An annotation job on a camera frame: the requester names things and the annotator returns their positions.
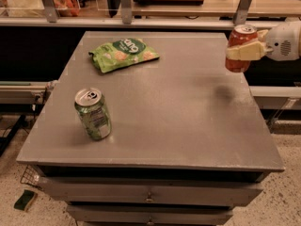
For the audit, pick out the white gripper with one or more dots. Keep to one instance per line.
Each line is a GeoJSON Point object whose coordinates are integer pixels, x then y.
{"type": "Point", "coordinates": [283, 42]}

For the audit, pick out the red coke can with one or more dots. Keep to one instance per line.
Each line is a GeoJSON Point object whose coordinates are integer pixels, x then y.
{"type": "Point", "coordinates": [237, 60]}

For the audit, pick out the green rice chip bag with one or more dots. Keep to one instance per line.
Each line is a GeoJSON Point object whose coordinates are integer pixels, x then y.
{"type": "Point", "coordinates": [120, 54]}

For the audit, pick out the green soda can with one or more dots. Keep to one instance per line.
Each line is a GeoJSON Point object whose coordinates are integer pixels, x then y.
{"type": "Point", "coordinates": [93, 113]}

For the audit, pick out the orange snack bag on shelf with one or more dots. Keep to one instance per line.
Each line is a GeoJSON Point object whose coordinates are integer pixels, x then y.
{"type": "Point", "coordinates": [67, 8]}

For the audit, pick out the grey drawer cabinet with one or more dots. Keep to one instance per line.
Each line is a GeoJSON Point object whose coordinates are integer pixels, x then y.
{"type": "Point", "coordinates": [188, 143]}

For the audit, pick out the green yellow sponge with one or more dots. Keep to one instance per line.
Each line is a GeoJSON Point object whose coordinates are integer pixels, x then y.
{"type": "Point", "coordinates": [25, 201]}

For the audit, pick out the metal shelf rail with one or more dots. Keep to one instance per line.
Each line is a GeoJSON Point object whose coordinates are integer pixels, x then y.
{"type": "Point", "coordinates": [134, 24]}

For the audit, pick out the wire basket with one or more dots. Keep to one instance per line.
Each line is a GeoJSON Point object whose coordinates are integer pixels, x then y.
{"type": "Point", "coordinates": [30, 178]}

